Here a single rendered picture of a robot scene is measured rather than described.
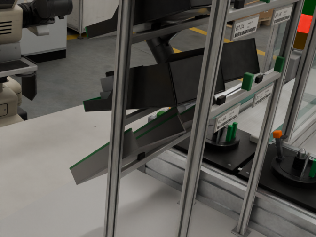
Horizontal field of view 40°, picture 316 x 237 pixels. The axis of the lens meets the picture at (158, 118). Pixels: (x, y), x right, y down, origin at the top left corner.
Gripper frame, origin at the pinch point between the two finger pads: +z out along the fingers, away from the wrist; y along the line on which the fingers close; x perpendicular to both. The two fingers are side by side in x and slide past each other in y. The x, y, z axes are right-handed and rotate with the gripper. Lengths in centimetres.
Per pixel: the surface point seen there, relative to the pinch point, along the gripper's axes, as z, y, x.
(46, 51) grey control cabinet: -141, 117, 296
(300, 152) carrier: 28.1, 16.8, -12.5
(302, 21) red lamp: -3.8, 33.6, -20.8
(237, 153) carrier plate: 21.4, 11.0, 3.6
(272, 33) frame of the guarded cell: -17, 89, 30
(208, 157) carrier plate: 18.7, 1.9, 5.1
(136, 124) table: -2.9, 9.8, 43.0
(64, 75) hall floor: -105, 114, 278
